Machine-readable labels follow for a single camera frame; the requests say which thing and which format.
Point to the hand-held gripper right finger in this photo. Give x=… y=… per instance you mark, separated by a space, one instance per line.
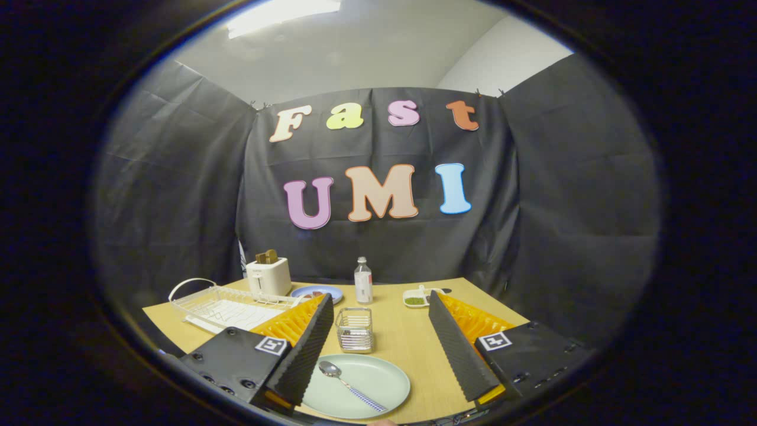
x=452 y=343

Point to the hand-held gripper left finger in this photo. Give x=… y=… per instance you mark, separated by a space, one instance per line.
x=307 y=349

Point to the pale green plate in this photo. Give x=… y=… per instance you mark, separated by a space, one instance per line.
x=378 y=378

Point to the white divided dish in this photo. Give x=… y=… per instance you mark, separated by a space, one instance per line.
x=415 y=300

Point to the blue plate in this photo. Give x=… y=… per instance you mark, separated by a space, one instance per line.
x=331 y=291

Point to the white drip tray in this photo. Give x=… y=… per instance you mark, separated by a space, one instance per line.
x=236 y=315

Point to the white toaster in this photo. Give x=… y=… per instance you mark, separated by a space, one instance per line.
x=269 y=278

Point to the clear plastic bottle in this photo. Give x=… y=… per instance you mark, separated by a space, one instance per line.
x=364 y=284

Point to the brown toast slices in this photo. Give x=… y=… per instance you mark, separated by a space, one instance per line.
x=266 y=257

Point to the black backdrop cloth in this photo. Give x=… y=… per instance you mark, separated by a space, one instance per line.
x=171 y=201

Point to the ceiling light panel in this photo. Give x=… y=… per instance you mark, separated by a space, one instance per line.
x=284 y=15

